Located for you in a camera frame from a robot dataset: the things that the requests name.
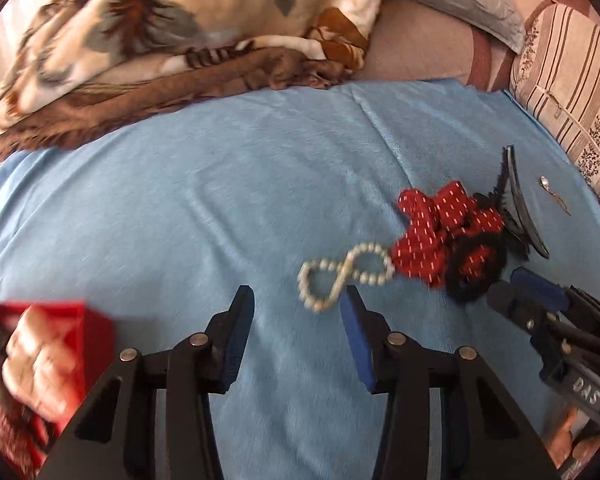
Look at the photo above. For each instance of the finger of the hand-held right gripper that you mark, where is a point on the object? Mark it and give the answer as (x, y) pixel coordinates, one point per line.
(540, 287)
(510, 305)

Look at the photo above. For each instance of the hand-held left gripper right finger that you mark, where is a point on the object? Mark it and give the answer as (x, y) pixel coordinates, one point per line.
(360, 340)

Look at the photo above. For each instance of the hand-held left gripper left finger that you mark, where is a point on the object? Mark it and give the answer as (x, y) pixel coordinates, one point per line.
(232, 340)

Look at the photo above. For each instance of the black velvet scrunchie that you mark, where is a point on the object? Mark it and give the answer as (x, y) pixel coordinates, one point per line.
(475, 280)

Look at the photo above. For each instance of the red polka dot scrunchie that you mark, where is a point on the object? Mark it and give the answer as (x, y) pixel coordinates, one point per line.
(430, 240)

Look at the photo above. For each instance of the red box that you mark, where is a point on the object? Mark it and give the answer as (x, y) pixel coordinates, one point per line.
(97, 340)

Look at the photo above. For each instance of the red plaid scrunchie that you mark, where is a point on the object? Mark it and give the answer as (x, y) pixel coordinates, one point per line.
(5, 420)

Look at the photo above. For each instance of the person's right hand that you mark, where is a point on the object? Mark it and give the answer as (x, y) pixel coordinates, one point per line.
(565, 435)

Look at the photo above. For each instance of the black hair claw clip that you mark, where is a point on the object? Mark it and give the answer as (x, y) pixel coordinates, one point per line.
(522, 215)

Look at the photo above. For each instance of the silver dangle earring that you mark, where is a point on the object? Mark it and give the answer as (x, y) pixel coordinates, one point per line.
(545, 182)

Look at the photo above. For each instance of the light blue towel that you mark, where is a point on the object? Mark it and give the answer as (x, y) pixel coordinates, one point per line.
(205, 200)

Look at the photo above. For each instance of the striped floral pillow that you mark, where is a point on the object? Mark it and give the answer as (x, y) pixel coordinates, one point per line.
(575, 85)

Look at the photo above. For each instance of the floral leaf print quilt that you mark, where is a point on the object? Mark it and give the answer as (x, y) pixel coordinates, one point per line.
(130, 30)

